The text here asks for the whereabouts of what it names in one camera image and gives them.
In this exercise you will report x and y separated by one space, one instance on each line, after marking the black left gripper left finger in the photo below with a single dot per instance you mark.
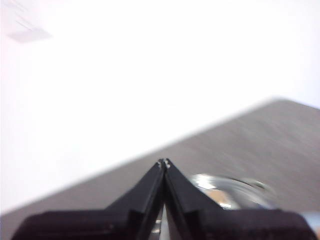
100 225

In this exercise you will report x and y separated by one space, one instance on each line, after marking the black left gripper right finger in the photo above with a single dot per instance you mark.
225 225

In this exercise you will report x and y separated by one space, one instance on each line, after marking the glass lid with green knob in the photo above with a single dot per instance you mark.
225 188

